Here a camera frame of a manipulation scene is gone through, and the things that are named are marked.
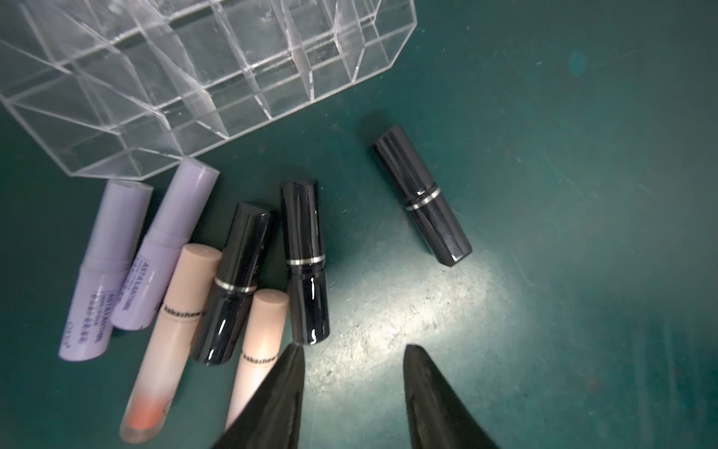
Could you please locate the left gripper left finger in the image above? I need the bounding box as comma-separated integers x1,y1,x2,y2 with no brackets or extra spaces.
213,344,305,448

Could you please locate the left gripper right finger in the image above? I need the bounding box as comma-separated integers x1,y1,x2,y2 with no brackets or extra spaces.
403,344,498,449

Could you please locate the black lipstick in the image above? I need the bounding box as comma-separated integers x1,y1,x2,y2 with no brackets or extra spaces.
371,125,472,267
280,179,330,345
191,202,273,366

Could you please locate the clear acrylic lipstick organizer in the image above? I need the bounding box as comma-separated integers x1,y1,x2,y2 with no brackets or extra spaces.
1,0,417,181

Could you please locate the pink lip gloss tube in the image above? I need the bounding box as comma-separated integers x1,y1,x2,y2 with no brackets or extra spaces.
120,243,222,443
225,289,289,430

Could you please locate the purple lip balm tube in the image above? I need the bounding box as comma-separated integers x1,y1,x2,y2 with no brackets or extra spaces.
110,158,220,331
58,180,153,362

